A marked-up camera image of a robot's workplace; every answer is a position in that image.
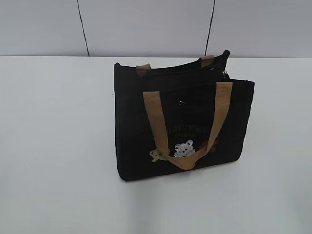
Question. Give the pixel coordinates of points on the black tote bag tan handles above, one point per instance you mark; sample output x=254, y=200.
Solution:
x=174, y=119

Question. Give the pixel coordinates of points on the silver zipper pull with ring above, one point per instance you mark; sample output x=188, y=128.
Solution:
x=225, y=75

